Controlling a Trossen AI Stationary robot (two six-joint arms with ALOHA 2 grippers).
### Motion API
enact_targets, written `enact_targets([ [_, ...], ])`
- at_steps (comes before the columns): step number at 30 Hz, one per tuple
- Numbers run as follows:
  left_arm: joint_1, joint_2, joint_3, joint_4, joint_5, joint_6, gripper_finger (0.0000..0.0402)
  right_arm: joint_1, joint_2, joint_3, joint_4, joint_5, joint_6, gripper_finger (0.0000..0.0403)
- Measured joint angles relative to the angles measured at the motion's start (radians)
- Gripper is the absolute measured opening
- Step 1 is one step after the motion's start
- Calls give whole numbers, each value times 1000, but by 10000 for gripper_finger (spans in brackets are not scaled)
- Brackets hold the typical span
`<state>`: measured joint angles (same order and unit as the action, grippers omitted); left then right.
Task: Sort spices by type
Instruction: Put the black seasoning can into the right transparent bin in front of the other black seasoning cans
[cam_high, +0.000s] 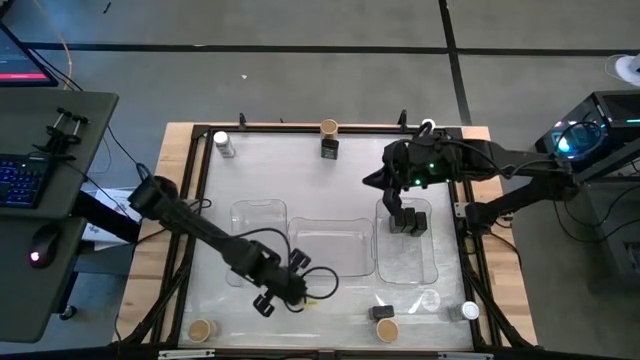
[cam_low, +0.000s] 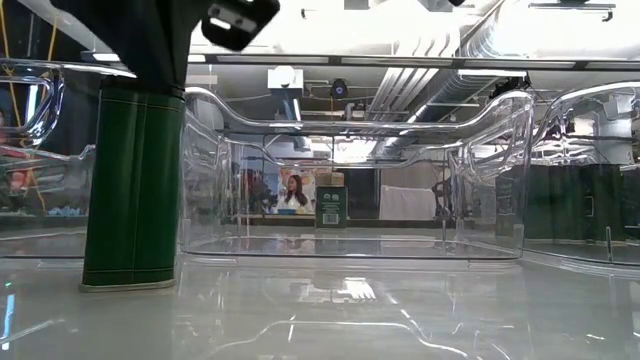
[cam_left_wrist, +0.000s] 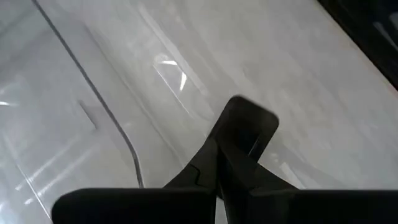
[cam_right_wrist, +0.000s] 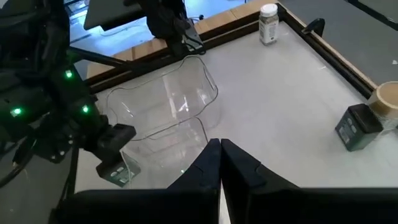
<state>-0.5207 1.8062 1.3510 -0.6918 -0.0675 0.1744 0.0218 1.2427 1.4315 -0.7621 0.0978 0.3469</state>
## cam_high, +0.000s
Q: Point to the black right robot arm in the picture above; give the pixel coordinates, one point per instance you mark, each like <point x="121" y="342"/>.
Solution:
<point x="500" y="155"/>

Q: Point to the black metal table frame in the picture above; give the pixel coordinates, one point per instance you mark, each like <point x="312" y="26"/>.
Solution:
<point x="280" y="129"/>

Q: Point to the dark green spice tin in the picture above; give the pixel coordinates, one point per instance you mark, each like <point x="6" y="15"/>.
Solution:
<point x="330" y="148"/>
<point x="409" y="220"/>
<point x="397" y="222"/>
<point x="420" y="223"/>
<point x="381" y="312"/>

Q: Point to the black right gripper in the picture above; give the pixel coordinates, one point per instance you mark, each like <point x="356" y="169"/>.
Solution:
<point x="405" y="170"/>

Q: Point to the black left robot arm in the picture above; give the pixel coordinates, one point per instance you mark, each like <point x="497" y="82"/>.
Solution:
<point x="200" y="227"/>

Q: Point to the white round object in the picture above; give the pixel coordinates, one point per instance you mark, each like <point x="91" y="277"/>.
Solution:
<point x="630" y="67"/>

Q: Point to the white-lid spice jar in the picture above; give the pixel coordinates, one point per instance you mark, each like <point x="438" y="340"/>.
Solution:
<point x="431" y="120"/>
<point x="223" y="144"/>
<point x="465" y="311"/>

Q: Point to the narrow clear plastic bin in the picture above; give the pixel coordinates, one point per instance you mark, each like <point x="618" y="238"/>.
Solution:
<point x="260" y="215"/>
<point x="407" y="265"/>

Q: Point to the dark equipment cart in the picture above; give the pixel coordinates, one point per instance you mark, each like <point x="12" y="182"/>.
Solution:
<point x="620" y="235"/>

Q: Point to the computer tower with lights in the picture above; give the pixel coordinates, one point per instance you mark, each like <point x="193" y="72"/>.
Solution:
<point x="615" y="110"/>

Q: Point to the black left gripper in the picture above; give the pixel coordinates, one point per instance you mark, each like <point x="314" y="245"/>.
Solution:
<point x="280" y="282"/>

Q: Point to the brown cap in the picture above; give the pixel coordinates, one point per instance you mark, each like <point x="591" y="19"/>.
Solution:
<point x="387" y="330"/>

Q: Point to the yellow tag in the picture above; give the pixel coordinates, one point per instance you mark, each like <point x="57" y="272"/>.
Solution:
<point x="311" y="302"/>

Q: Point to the white cardboard box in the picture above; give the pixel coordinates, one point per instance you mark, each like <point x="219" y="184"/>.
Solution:
<point x="112" y="239"/>

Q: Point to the black clamp stand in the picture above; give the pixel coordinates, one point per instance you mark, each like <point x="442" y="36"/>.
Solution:
<point x="62" y="135"/>

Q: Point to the grey desk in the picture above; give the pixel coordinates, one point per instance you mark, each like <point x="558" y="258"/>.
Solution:
<point x="30" y="300"/>

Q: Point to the black table clamp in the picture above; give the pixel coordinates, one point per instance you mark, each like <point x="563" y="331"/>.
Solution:
<point x="402" y="119"/>
<point x="242" y="121"/>

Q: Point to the wooden table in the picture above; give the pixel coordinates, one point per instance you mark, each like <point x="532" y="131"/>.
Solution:
<point x="172" y="150"/>

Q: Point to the white arm base bracket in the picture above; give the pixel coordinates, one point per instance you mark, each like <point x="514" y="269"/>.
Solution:
<point x="461" y="210"/>

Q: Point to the backlit keyboard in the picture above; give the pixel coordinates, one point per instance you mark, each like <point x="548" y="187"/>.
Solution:
<point x="20" y="180"/>

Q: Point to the wide clear plastic bin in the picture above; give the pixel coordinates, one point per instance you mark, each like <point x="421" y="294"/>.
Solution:
<point x="330" y="250"/>

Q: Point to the black computer mouse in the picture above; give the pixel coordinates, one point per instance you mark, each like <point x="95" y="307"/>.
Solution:
<point x="45" y="245"/>

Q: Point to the silver bracket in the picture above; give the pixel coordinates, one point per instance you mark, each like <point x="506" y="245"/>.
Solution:
<point x="465" y="356"/>
<point x="185" y="354"/>

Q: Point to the computer monitor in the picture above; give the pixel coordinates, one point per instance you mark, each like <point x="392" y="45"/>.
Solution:
<point x="20" y="60"/>

